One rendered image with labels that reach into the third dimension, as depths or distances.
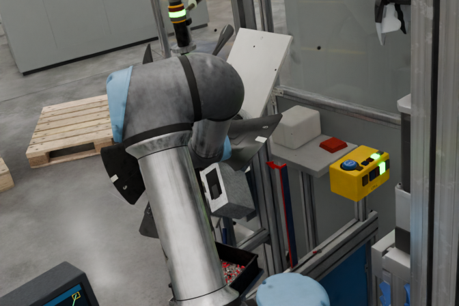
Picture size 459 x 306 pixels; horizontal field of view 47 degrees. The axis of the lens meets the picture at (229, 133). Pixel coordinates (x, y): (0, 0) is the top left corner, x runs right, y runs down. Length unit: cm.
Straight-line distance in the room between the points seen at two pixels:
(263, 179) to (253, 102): 36
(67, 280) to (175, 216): 30
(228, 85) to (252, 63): 99
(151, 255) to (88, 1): 447
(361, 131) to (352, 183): 61
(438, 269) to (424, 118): 23
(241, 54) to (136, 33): 536
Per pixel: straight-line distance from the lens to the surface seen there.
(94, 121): 472
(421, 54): 69
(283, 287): 90
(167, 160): 85
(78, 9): 702
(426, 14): 67
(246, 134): 148
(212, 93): 87
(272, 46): 185
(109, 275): 311
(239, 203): 164
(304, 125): 213
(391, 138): 207
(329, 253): 162
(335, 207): 245
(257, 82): 183
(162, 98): 85
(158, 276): 299
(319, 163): 202
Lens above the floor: 188
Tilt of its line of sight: 26 degrees down
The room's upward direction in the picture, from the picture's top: 9 degrees counter-clockwise
